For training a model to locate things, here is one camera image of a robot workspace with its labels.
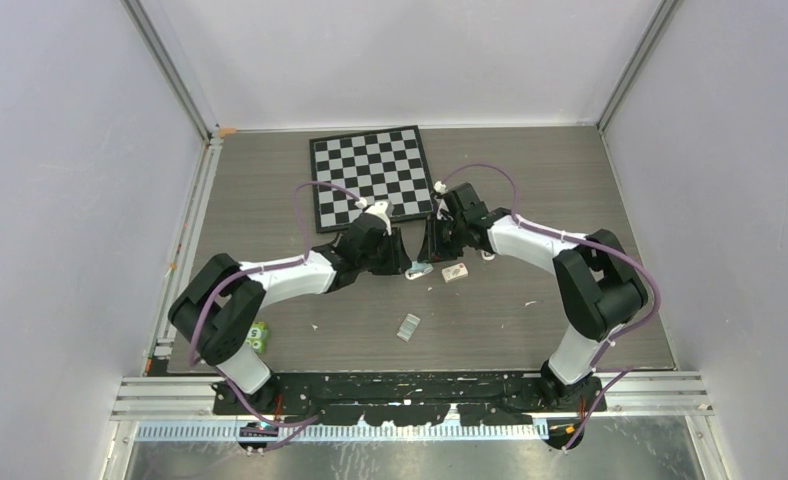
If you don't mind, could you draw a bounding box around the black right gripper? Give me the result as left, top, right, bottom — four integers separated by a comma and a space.
418, 213, 467, 264

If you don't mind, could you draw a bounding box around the white staple box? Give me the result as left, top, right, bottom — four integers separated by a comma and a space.
441, 263, 469, 283

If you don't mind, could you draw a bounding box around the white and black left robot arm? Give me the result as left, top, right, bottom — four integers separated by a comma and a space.
167, 213, 411, 414

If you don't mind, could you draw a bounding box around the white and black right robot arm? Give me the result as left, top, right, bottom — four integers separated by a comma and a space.
418, 183, 648, 411

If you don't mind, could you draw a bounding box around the black and white chessboard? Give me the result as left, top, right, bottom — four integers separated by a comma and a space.
308, 125, 433, 223

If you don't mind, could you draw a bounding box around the green toy block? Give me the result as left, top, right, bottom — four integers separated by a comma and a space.
246, 322, 270, 354

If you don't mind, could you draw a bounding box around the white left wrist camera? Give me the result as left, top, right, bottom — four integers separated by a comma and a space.
354, 197, 393, 235

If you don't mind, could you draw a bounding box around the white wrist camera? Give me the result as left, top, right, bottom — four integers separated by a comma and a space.
432, 181, 452, 220
354, 197, 393, 235

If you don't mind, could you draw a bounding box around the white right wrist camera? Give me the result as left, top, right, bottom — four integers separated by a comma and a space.
432, 181, 452, 220

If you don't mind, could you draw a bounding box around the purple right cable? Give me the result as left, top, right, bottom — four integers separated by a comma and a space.
436, 163, 662, 452

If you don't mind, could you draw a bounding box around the purple cable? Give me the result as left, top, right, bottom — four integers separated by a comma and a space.
436, 163, 662, 452
187, 181, 369, 452

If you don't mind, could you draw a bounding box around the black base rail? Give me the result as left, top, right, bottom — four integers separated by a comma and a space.
212, 371, 602, 427

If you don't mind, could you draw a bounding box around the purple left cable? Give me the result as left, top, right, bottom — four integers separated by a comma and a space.
187, 181, 369, 452

